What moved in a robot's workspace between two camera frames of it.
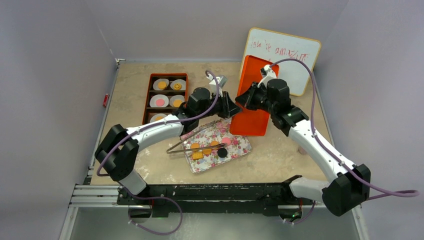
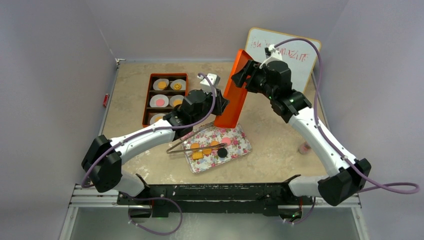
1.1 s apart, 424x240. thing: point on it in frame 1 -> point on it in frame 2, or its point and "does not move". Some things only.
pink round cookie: [160, 102] does not move
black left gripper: [228, 108] does not move
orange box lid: [249, 122] -> [235, 95]
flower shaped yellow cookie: [177, 86] does not move
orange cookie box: [166, 92] does not move
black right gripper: [243, 100] -> [249, 70]
